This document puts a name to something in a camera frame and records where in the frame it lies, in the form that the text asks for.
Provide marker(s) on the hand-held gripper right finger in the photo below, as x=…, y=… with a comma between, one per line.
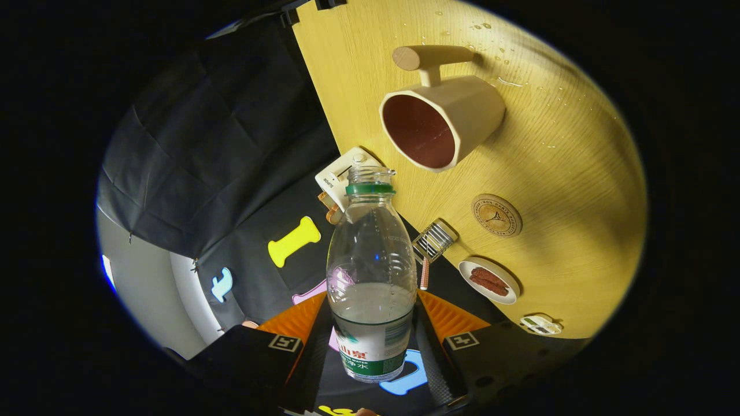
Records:
x=503, y=358

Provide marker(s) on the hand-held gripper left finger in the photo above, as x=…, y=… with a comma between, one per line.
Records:
x=243, y=358

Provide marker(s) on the round wooden coaster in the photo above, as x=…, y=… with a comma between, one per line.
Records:
x=496, y=215

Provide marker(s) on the clear plastic juice bottle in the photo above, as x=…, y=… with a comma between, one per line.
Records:
x=370, y=260

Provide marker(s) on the white divided dish with seeds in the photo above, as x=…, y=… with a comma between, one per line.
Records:
x=540, y=324

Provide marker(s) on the white round plate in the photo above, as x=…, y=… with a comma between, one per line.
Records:
x=491, y=297

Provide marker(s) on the brown sausage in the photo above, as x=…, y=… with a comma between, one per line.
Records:
x=490, y=276
x=488, y=286

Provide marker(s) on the toast slice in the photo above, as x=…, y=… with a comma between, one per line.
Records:
x=324, y=200
x=333, y=215

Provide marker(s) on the wooden table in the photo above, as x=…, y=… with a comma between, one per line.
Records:
x=555, y=173

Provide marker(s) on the black backdrop cloth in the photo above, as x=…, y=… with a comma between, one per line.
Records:
x=202, y=162

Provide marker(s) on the white toaster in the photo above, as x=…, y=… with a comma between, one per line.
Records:
x=335, y=179

